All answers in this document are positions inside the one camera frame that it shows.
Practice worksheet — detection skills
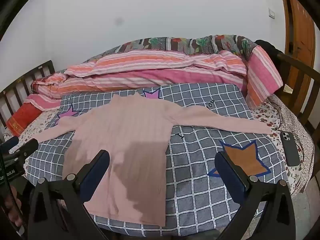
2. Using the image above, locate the person's left hand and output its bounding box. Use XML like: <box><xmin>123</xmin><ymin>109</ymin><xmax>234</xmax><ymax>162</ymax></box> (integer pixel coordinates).
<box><xmin>5</xmin><ymin>187</ymin><xmax>22</xmax><ymax>228</ymax></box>

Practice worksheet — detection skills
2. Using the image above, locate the wooden door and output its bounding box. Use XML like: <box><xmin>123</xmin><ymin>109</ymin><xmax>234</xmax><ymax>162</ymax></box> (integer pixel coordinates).
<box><xmin>278</xmin><ymin>0</ymin><xmax>317</xmax><ymax>105</ymax></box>

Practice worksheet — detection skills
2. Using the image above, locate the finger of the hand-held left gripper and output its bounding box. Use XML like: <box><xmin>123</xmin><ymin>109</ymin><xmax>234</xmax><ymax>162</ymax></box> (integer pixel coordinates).
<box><xmin>4</xmin><ymin>139</ymin><xmax>39</xmax><ymax>167</ymax></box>
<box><xmin>0</xmin><ymin>136</ymin><xmax>19</xmax><ymax>155</ymax></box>

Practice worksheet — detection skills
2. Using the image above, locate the dark charging cable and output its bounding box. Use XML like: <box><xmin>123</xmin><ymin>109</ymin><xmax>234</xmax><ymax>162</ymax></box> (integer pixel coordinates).
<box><xmin>272</xmin><ymin>104</ymin><xmax>286</xmax><ymax>133</ymax></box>

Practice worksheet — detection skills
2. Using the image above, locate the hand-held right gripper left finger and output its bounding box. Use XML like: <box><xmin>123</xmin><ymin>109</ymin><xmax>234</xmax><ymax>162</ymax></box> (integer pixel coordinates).
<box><xmin>27</xmin><ymin>149</ymin><xmax>110</xmax><ymax>240</ymax></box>

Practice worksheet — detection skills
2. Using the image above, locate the grey checked star blanket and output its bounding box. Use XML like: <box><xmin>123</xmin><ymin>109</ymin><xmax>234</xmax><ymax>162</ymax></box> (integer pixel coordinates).
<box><xmin>24</xmin><ymin>82</ymin><xmax>288</xmax><ymax>238</ymax></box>

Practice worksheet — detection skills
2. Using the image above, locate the pink ribbed sweater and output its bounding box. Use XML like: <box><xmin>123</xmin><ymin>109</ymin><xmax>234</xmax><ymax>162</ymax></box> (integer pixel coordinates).
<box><xmin>29</xmin><ymin>95</ymin><xmax>273</xmax><ymax>227</ymax></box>

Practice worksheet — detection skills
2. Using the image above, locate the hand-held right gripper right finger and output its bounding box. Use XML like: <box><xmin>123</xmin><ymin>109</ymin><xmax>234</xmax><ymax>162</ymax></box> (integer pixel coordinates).
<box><xmin>214</xmin><ymin>151</ymin><xmax>304</xmax><ymax>240</ymax></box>

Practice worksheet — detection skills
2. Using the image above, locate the floral patchwork quilt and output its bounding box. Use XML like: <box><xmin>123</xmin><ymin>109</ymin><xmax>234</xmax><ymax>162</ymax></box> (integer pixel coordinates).
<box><xmin>82</xmin><ymin>34</ymin><xmax>260</xmax><ymax>63</ymax></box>

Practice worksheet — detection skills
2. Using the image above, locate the floral bedsheet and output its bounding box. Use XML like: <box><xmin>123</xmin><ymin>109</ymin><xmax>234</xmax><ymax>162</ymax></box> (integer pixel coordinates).
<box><xmin>4</xmin><ymin>94</ymin><xmax>315</xmax><ymax>197</ymax></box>

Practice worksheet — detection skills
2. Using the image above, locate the red pillow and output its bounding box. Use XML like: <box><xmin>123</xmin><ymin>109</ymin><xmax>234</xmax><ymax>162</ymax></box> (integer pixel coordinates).
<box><xmin>6</xmin><ymin>102</ymin><xmax>43</xmax><ymax>137</ymax></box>

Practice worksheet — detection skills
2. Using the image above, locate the pink orange striped quilt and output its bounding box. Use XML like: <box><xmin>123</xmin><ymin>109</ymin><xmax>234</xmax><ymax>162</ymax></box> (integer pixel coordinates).
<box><xmin>25</xmin><ymin>46</ymin><xmax>283</xmax><ymax>112</ymax></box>

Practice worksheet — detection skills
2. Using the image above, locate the smartphone in dark case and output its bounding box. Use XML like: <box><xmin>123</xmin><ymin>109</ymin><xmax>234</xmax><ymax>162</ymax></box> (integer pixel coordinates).
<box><xmin>279</xmin><ymin>131</ymin><xmax>300</xmax><ymax>167</ymax></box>

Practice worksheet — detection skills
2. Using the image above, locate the dark wooden headboard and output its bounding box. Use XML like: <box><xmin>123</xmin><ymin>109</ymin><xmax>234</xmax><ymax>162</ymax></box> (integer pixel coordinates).
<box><xmin>0</xmin><ymin>60</ymin><xmax>56</xmax><ymax>143</ymax></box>

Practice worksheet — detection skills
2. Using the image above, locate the black garment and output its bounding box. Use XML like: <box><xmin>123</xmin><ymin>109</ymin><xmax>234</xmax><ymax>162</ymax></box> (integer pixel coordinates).
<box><xmin>255</xmin><ymin>39</ymin><xmax>285</xmax><ymax>61</ymax></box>

